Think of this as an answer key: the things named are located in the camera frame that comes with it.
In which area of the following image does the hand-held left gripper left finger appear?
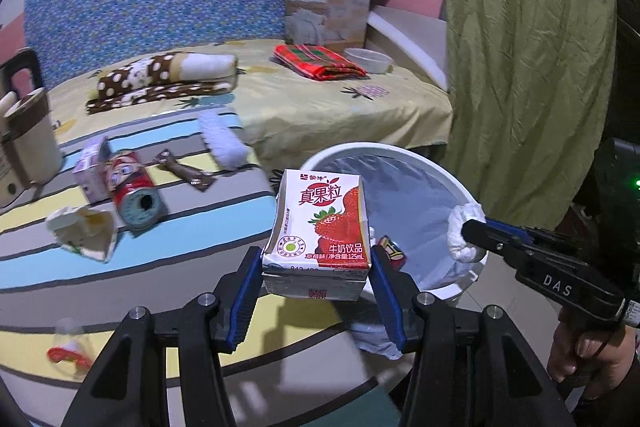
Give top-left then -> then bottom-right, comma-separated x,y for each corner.
62,244 -> 266,427

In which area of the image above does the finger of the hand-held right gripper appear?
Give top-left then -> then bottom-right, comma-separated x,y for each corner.
461,217 -> 533,273
482,218 -> 538,243

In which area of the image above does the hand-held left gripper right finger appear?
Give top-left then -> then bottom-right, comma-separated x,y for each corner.
370,243 -> 573,427

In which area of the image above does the white tissue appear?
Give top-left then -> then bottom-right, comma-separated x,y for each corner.
447,202 -> 486,264

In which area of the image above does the red cartoon drink can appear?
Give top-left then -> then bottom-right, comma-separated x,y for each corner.
375,235 -> 407,268
102,150 -> 166,233

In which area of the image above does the white trash bin with liner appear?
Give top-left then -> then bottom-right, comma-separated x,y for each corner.
298,142 -> 489,354

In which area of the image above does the strawberry milk carton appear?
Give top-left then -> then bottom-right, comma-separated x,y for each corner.
261,168 -> 373,303

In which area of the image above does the brown snack wrapper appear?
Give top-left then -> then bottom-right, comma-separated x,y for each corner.
154,150 -> 213,194

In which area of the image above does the small white foam net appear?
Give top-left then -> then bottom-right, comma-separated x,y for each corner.
197,108 -> 251,170

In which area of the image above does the cream paper carton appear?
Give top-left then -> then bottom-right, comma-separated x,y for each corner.
46,204 -> 118,264

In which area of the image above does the clear plastic cup red lid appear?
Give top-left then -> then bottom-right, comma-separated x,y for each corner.
47,317 -> 93,370

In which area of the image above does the small purple carton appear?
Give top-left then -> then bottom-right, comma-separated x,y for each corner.
74,137 -> 113,204

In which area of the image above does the person's right hand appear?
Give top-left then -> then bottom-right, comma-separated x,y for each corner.
547,307 -> 640,398

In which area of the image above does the green curtain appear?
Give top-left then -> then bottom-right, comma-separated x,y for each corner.
436,0 -> 618,238

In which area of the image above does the yellow bed sheet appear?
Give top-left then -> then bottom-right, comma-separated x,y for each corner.
47,38 -> 455,168

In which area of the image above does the white bowl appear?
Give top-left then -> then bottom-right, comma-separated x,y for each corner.
345,48 -> 391,75

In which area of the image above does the brown polka dot blanket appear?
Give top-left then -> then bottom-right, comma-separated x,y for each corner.
86,52 -> 240,115

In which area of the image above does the red plaid cloth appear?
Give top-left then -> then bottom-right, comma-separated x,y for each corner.
273,44 -> 367,82

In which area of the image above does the beige cup with brown band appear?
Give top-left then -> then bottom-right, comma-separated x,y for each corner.
0,88 -> 65,188

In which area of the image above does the cardboard quilt box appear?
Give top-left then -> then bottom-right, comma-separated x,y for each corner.
279,0 -> 395,55

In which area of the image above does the white bed frame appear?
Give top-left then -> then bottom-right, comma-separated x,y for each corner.
367,4 -> 449,90

